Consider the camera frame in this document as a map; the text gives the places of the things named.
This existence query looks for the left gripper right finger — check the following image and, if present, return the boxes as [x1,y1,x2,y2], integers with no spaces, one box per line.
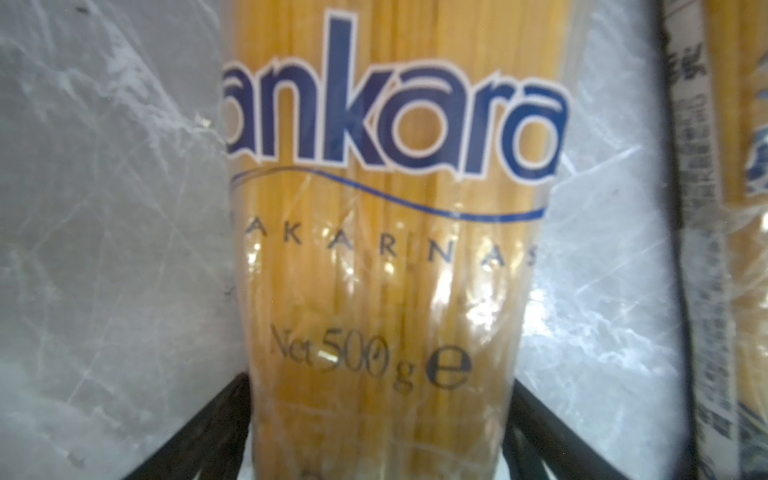
[502,381,625,480]

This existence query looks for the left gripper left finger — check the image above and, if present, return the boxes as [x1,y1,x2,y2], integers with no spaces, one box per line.
[125,373,251,480]

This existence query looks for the Ankara spaghetti bag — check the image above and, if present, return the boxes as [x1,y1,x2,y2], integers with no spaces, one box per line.
[662,1,767,479]
[222,1,591,479]

